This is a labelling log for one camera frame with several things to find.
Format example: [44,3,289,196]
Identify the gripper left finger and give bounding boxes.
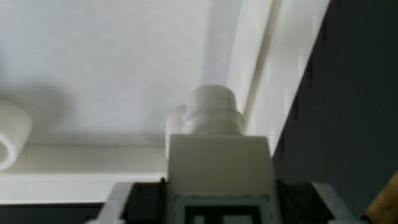
[85,181,167,224]

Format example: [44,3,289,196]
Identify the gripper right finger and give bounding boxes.
[277,180,362,224]

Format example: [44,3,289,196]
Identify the white leg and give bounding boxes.
[165,85,282,224]

